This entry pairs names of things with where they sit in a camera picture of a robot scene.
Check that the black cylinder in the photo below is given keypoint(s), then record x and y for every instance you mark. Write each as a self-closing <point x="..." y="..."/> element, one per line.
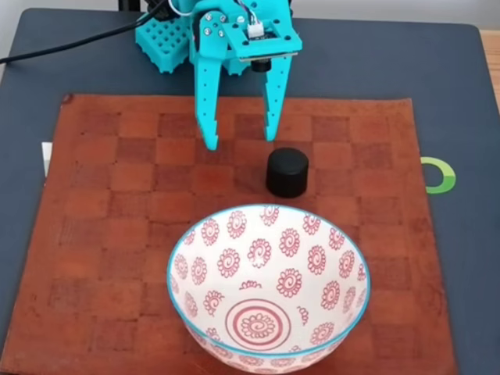
<point x="287" y="173"/>

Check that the white bowl with red flowers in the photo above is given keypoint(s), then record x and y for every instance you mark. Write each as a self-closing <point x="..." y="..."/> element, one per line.
<point x="269" y="281"/>

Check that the brown leather checkered mat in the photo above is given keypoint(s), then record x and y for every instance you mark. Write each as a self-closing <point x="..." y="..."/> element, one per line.
<point x="117" y="234"/>

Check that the teal framed camera module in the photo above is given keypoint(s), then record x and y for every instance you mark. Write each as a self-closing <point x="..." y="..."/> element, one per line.
<point x="269" y="45"/>

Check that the black clamp post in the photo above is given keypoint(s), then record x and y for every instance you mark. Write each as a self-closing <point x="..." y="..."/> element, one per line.
<point x="129" y="4"/>

